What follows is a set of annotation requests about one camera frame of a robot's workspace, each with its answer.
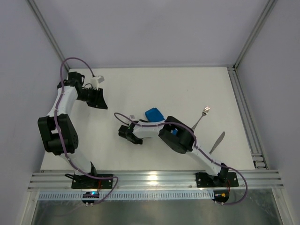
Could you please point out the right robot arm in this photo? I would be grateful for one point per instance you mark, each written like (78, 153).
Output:
(180, 139)

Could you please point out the right aluminium frame post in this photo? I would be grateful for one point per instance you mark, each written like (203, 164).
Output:
(255, 31)

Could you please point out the controller board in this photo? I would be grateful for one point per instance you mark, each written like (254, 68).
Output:
(90, 197)
(220, 197)

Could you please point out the aluminium frame post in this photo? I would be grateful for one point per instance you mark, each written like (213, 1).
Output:
(255, 31)
(45, 28)

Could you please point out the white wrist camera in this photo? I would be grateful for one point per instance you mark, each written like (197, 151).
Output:
(132, 117)
(96, 80)

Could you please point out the silver table knife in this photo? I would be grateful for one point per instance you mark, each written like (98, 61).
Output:
(217, 142)

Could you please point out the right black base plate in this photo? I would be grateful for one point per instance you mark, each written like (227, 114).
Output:
(204, 179)

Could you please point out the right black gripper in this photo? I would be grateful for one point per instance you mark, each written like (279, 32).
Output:
(131, 137)

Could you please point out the left aluminium frame post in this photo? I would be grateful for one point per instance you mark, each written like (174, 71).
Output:
(45, 28)

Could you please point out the right aluminium side rail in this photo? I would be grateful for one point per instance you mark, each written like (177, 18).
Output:
(252, 137)

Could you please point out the blue satin napkin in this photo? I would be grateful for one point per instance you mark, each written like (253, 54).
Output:
(154, 115)

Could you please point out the aluminium front rail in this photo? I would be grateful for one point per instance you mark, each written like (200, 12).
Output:
(156, 180)

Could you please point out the right controller board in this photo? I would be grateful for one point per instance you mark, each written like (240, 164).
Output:
(220, 197)

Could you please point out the left controller board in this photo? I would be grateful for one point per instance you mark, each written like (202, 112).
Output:
(90, 197)

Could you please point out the slotted grey cable duct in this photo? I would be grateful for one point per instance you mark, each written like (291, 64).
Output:
(128, 195)

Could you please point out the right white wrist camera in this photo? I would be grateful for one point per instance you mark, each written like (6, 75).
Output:
(132, 117)

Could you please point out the silver fork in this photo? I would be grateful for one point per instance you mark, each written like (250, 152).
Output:
(204, 113)

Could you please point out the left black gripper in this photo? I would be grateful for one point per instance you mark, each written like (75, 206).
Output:
(95, 97)

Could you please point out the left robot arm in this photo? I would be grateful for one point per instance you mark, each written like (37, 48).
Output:
(57, 131)

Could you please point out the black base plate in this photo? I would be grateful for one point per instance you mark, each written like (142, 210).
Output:
(85, 182)
(204, 179)

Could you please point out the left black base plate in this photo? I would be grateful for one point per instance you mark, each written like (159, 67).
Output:
(85, 182)

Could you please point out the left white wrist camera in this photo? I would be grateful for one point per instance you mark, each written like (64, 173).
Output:
(96, 80)

